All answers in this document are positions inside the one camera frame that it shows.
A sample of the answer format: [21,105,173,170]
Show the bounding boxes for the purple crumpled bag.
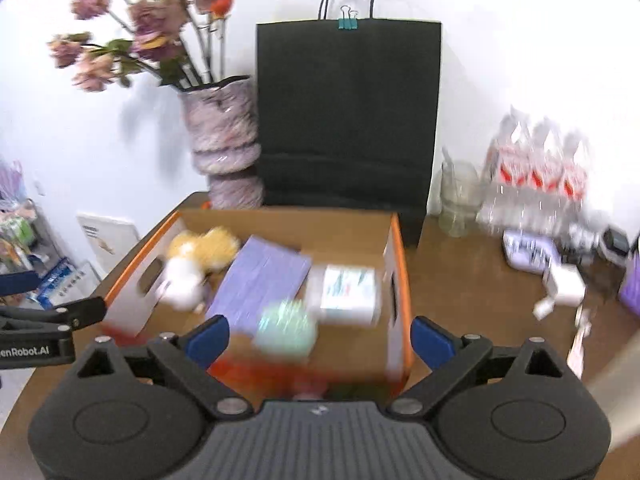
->
[619,252,640,316]

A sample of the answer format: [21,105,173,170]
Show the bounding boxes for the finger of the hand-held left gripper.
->
[0,297,107,333]
[0,271,40,295]

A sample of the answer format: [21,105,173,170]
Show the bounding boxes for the clear glass jar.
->
[439,160,483,238]

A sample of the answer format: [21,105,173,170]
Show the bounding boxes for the cluttered storage shelf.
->
[0,160,101,311]

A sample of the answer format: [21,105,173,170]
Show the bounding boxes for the white plastic container with label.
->
[306,264,382,328]

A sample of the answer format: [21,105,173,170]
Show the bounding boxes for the pale green round object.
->
[255,300,318,356]

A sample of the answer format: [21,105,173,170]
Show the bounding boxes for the cardboard box with orange edges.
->
[102,207,413,396]

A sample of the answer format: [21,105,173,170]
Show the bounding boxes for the dried pink flowers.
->
[47,0,236,93]

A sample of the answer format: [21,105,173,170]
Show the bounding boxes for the white paper tag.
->
[570,310,593,376]

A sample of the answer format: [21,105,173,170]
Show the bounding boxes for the purple patterned pouch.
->
[502,230,561,273]

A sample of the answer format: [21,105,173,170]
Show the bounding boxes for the yellow and white plush toy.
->
[155,227,242,313]

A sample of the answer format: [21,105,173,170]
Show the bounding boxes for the pack of water bottles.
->
[477,107,593,233]

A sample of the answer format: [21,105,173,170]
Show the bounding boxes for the black small device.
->
[600,227,632,261]

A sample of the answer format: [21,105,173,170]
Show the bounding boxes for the white charger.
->
[532,264,587,318]

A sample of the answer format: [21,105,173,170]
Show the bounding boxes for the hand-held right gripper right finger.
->
[390,316,571,421]

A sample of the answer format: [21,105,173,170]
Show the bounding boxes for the white board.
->
[76,212,140,271]

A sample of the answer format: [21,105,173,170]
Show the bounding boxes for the purple wrapped vase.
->
[180,76,264,209]

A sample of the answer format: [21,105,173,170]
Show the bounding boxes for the purple cloth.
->
[205,236,313,336]

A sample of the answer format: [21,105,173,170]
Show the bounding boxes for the wooden desktop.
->
[0,191,640,480]

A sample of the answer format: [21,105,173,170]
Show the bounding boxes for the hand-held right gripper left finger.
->
[75,315,253,421]

